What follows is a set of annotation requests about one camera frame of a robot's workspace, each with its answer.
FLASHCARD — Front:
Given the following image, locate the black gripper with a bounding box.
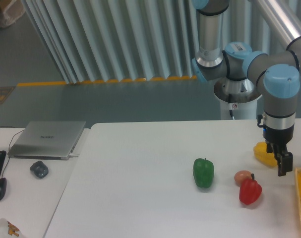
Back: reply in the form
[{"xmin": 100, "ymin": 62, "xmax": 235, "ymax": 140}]
[{"xmin": 257, "ymin": 114, "xmax": 295, "ymax": 177}]

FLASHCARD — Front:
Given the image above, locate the red bell pepper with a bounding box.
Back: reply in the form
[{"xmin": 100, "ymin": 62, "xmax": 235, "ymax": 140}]
[{"xmin": 239, "ymin": 174, "xmax": 262, "ymax": 205}]

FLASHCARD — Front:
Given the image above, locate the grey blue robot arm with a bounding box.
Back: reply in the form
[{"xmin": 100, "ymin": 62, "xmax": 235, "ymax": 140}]
[{"xmin": 192, "ymin": 0, "xmax": 301, "ymax": 176}]

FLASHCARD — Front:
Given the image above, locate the yellow bell pepper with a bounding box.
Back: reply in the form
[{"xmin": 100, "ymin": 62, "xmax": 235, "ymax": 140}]
[{"xmin": 253, "ymin": 142, "xmax": 277, "ymax": 167}]

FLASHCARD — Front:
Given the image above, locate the brown egg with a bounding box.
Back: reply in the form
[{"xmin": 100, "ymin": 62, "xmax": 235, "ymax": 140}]
[{"xmin": 234, "ymin": 170, "xmax": 251, "ymax": 186}]

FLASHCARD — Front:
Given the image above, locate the green bell pepper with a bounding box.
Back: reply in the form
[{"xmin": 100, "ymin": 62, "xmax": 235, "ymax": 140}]
[{"xmin": 192, "ymin": 158, "xmax": 214, "ymax": 188}]

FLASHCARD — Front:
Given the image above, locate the white folding partition screen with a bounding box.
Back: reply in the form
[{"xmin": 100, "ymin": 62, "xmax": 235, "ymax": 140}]
[{"xmin": 20, "ymin": 0, "xmax": 301, "ymax": 84}]

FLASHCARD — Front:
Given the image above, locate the silver laptop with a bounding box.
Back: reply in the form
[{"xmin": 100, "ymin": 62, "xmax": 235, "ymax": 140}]
[{"xmin": 8, "ymin": 121, "xmax": 86, "ymax": 160}]

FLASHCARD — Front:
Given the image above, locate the dark earbuds case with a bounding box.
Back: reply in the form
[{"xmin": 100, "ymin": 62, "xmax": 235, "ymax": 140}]
[{"xmin": 30, "ymin": 161, "xmax": 49, "ymax": 179}]

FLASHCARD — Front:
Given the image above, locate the white orange printed cloth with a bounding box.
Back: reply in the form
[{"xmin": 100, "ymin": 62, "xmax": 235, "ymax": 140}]
[{"xmin": 0, "ymin": 218, "xmax": 26, "ymax": 238}]

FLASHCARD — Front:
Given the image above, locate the brown cardboard box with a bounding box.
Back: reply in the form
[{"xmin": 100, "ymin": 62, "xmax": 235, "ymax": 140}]
[{"xmin": 0, "ymin": 0, "xmax": 25, "ymax": 29}]

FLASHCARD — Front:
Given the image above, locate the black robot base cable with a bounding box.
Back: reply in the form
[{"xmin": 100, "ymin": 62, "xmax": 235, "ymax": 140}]
[{"xmin": 227, "ymin": 93, "xmax": 236, "ymax": 120}]

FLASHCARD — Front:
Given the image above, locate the black laptop cable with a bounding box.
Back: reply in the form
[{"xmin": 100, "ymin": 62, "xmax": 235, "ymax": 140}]
[{"xmin": 0, "ymin": 125, "xmax": 25, "ymax": 179}]

